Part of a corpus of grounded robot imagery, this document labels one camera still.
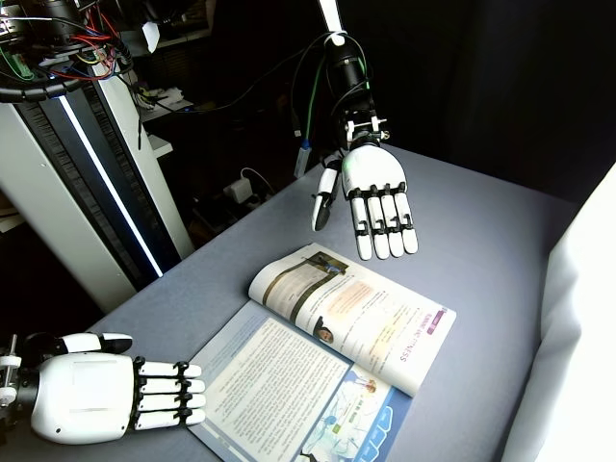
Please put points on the grey table cloth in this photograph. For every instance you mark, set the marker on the grey table cloth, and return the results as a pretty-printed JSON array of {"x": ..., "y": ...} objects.
[{"x": 481, "y": 250}]

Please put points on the silver usb plug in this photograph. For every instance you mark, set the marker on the silver usb plug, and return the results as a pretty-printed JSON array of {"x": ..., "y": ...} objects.
[{"x": 301, "y": 163}]

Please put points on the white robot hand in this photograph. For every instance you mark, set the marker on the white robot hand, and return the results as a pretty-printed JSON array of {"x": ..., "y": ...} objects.
[
  {"x": 373, "y": 168},
  {"x": 82, "y": 394}
]

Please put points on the white power adapter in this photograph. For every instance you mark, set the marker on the white power adapter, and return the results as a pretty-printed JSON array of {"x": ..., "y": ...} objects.
[{"x": 240, "y": 190}]

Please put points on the white robot body column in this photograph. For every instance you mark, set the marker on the white robot body column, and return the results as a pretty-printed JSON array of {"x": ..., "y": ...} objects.
[{"x": 29, "y": 192}]

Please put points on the white paper tag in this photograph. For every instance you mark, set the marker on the white paper tag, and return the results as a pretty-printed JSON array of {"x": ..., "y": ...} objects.
[{"x": 150, "y": 36}]

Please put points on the textbook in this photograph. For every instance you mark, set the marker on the textbook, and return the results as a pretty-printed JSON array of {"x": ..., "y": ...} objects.
[{"x": 279, "y": 380}]

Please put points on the white backdrop sheet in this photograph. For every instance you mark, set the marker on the white backdrop sheet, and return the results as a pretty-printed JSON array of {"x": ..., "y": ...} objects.
[{"x": 572, "y": 337}]

